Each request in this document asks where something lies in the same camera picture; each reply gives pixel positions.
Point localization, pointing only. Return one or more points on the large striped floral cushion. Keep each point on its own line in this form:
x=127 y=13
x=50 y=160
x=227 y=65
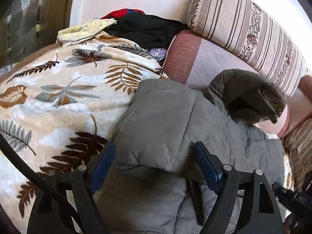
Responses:
x=243 y=26

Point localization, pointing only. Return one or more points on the small striped floral cushion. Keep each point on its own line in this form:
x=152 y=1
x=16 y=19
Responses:
x=301 y=146

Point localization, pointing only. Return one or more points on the grey puffer jacket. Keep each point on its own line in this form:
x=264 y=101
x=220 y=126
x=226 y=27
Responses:
x=165 y=117

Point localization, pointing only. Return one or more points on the pink sofa seat cushion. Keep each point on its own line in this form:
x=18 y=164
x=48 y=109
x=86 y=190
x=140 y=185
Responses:
x=195 y=61

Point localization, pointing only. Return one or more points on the pink sofa armrest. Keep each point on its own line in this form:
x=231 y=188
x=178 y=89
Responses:
x=306 y=87

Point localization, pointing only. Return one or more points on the wooden door with patterned glass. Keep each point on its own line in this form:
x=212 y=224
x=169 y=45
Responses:
x=26 y=17

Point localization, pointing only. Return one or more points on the yellow floral cloth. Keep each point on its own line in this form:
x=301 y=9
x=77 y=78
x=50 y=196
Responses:
x=82 y=30

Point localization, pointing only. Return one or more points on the leaf print blanket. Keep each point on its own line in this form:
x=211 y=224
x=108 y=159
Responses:
x=61 y=90

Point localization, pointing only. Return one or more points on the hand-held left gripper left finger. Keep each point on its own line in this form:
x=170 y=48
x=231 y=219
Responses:
x=103 y=165

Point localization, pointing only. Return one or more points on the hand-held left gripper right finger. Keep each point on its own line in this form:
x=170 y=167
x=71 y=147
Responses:
x=207 y=165

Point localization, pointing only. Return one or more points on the black garment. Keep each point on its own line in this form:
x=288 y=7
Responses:
x=146 y=30

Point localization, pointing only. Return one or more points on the red and blue garment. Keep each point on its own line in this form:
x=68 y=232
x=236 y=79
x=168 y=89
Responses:
x=121 y=12

